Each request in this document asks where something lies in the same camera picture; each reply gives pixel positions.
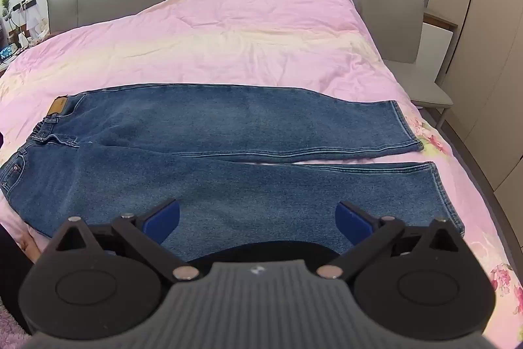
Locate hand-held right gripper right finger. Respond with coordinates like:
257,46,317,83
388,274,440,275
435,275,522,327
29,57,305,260
316,201,470,281

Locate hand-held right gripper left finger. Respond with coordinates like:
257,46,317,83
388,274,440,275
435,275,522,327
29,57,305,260
41,199,201,281

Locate blue denim pants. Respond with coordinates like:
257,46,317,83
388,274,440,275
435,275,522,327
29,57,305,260
0,84,466,264

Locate pink fluffy rug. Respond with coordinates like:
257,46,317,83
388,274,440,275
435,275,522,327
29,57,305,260
0,289,29,349

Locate grey chair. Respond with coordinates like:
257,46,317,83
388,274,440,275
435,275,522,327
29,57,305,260
359,0,454,129

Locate white side table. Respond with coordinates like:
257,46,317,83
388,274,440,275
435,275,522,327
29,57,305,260
422,11,459,88

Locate pink blanket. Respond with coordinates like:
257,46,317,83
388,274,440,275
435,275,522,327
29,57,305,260
0,0,523,333

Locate beige wardrobe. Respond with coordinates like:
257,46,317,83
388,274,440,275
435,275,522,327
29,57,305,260
424,0,523,196

